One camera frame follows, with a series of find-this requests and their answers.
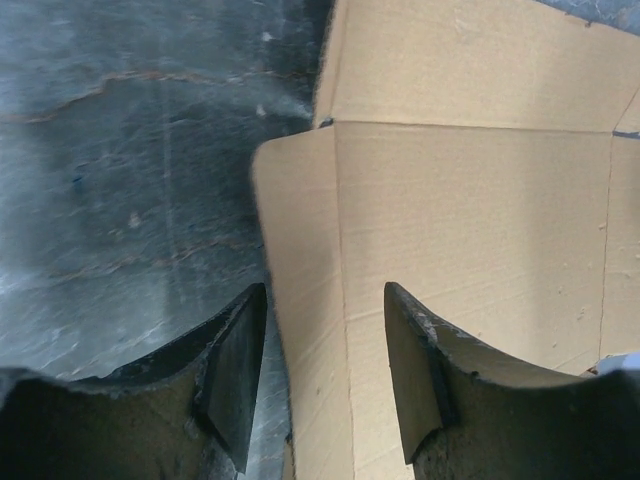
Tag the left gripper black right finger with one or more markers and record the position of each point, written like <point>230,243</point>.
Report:
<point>467,410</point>

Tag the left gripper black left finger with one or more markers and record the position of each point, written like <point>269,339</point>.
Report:
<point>183,411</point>

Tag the brown cardboard box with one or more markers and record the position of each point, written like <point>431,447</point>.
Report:
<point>485,156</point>

